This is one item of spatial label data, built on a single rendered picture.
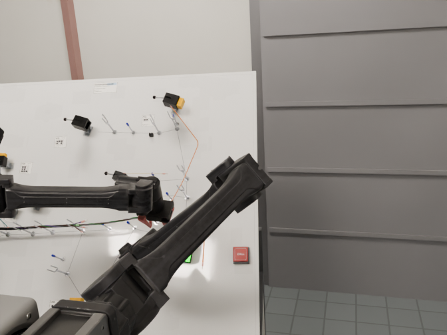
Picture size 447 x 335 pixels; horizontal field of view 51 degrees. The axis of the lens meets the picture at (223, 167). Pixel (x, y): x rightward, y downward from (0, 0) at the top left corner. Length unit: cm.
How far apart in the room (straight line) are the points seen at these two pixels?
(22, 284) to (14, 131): 62
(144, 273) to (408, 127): 255
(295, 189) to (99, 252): 181
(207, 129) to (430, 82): 169
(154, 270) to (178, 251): 5
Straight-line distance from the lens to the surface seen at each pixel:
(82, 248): 179
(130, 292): 74
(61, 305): 66
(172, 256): 80
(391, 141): 315
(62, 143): 196
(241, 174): 91
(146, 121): 188
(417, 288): 355
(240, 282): 163
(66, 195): 129
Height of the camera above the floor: 184
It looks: 16 degrees down
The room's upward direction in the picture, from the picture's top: 3 degrees counter-clockwise
